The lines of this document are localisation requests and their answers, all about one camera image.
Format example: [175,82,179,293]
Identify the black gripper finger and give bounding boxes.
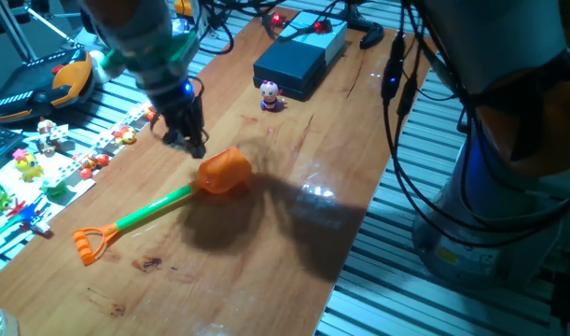
[184,119,208,159]
[161,121,182,145]

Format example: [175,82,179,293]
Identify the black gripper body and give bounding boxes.
[142,77,205,125]

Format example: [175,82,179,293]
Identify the orange green toy shovel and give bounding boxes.
[72,146,253,267]

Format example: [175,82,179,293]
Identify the small doll toy purple buns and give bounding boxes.
[258,79,285,113]

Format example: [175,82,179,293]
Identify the white perforated strip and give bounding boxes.
[95,105,148,151]

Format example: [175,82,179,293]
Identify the yellow orange duck toy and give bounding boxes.
[112,125,139,147]

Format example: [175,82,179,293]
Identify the white egg-shaped toy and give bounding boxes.
[88,49,112,85]

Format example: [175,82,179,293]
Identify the red yellow toy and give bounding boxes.
[77,152,111,170]

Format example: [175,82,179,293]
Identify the dark blue box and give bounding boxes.
[252,39,327,103]

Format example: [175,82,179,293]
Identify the brown white figure toy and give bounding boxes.
[35,117,70,158]

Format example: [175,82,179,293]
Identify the small green toy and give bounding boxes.
[40,179,69,200]

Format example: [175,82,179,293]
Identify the grey metal tripod leg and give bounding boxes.
[25,3,86,50]
[0,0,38,64]

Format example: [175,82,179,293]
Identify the yellow chick toy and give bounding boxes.
[12,147,45,183]

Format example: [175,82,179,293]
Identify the black orange teach pendant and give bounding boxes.
[0,46,97,123]

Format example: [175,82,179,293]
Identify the white paper sheet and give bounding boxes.
[0,139,97,265]

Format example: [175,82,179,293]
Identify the red blue plane toy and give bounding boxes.
[4,198,52,237]

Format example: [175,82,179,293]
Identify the pale ribboned gift box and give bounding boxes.
[278,9,349,66]

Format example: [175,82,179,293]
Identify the black stand base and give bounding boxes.
[344,0,386,50]

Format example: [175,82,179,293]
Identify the black usb connector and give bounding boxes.
[396,74,419,118]
[381,31,406,106]

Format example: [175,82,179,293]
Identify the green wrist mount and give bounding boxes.
[99,30,201,80]

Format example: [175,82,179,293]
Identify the black cable bundle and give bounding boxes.
[380,0,570,248]

